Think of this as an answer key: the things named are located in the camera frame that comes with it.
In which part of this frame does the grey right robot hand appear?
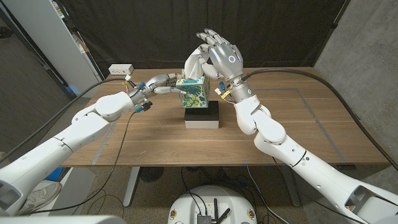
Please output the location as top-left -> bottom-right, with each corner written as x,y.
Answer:
195,27 -> 247,86

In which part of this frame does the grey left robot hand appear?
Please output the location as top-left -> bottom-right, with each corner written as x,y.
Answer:
139,73 -> 188,99

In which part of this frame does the white tissue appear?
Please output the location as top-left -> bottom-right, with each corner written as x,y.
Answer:
182,48 -> 210,80

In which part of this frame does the teal floral tissue box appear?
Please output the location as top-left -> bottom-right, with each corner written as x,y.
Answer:
175,74 -> 211,109

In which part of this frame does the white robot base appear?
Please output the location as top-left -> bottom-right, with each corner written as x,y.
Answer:
167,185 -> 258,224

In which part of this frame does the blue box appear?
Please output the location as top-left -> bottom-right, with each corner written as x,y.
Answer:
45,167 -> 65,182

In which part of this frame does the white power strip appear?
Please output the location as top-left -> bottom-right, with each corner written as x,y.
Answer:
108,63 -> 134,76

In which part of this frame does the black and white block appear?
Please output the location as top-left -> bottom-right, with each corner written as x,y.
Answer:
184,100 -> 220,129

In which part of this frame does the black backdrop curtain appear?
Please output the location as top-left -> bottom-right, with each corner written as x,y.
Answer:
58,0 -> 348,78

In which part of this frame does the black round fan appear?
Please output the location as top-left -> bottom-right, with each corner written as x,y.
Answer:
139,167 -> 165,183

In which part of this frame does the white table leg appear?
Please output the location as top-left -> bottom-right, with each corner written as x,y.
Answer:
123,167 -> 141,208

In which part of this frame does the white tall cabinet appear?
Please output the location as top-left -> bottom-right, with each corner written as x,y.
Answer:
1,0 -> 105,99

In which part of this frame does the dark grey table leg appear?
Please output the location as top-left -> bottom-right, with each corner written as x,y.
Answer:
279,165 -> 302,208

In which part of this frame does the grey sneaker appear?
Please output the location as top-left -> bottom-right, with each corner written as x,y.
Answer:
18,181 -> 63,215

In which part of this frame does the white robot torso cover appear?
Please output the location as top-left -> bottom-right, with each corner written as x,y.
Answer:
0,215 -> 127,224

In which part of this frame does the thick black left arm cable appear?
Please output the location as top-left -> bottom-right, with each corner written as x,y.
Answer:
0,77 -> 128,164

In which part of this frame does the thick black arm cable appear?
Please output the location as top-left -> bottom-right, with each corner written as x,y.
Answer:
0,77 -> 128,164
241,67 -> 398,172

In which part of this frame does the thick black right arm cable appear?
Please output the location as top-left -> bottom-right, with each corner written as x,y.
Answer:
241,67 -> 398,172

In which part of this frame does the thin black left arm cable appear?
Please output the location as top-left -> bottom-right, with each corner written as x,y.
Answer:
11,108 -> 139,217

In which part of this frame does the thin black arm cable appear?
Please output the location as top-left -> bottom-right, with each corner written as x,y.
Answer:
11,108 -> 139,217
272,155 -> 357,224

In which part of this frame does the thin black floor cable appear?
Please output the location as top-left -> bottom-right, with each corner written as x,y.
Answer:
180,167 -> 208,216

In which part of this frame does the white floor cable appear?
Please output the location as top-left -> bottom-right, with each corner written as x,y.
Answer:
246,165 -> 292,224

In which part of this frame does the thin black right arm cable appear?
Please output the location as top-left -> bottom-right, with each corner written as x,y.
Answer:
272,155 -> 357,224

